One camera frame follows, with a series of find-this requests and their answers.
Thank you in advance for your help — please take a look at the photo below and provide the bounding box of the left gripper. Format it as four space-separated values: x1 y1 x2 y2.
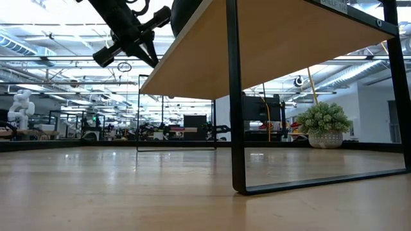
88 0 172 69

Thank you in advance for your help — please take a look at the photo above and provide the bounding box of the black monitor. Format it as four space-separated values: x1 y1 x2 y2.
242 94 286 123

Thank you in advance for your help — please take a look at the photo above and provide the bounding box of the potted green succulent plant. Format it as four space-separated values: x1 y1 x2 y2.
295 101 353 150

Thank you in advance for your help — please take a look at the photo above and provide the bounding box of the wooden shelf with black legs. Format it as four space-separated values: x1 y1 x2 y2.
136 0 411 196

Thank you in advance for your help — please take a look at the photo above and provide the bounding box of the black square cabinet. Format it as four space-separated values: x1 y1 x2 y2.
183 114 208 141

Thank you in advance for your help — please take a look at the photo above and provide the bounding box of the black metal table frame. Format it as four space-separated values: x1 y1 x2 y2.
0 140 411 153

